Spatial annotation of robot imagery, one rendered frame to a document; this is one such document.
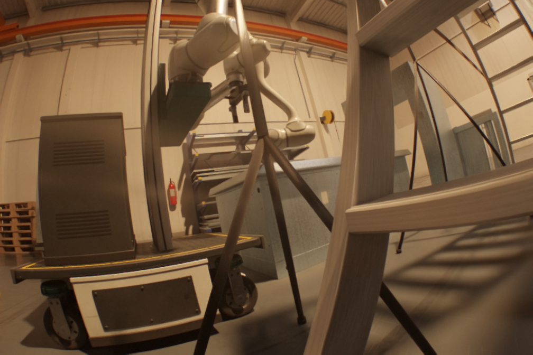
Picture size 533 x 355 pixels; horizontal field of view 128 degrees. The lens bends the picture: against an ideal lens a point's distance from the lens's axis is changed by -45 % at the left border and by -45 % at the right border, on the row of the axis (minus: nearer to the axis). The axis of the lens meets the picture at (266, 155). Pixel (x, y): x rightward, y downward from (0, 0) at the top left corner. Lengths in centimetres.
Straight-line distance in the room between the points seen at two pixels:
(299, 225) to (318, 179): 34
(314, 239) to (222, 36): 121
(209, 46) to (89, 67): 681
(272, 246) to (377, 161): 112
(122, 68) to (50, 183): 659
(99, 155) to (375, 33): 84
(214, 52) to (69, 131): 62
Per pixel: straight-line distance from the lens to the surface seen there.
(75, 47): 812
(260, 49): 121
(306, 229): 147
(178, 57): 104
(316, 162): 151
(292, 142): 122
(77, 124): 95
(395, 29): 33
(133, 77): 715
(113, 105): 679
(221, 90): 157
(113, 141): 90
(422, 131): 269
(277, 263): 136
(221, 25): 93
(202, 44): 95
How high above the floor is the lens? 44
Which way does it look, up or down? 11 degrees up
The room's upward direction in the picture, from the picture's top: 11 degrees counter-clockwise
